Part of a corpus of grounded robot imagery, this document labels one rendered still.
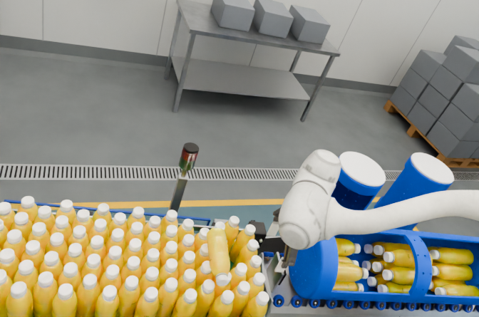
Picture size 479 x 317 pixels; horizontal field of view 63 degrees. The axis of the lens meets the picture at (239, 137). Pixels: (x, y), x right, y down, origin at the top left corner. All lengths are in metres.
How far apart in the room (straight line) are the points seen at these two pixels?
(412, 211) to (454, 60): 4.26
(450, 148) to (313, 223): 4.24
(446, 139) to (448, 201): 4.08
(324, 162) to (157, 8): 3.54
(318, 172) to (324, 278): 0.53
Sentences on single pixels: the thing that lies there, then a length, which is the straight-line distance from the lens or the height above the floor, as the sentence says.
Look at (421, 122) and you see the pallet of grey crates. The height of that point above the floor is 0.25.
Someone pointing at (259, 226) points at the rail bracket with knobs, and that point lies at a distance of 1.70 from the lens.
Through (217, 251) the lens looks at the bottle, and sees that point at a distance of 1.36.
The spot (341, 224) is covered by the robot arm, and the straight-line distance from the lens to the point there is 0.95.
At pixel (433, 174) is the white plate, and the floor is 1.04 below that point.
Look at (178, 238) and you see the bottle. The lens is 1.52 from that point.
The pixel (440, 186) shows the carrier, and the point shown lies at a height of 1.00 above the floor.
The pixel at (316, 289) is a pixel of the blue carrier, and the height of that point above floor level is 1.11.
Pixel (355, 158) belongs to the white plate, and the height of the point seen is 1.04.
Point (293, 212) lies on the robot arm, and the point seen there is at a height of 1.61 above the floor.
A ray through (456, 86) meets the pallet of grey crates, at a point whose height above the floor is 0.85.
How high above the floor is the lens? 2.22
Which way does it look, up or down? 35 degrees down
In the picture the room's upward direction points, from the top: 21 degrees clockwise
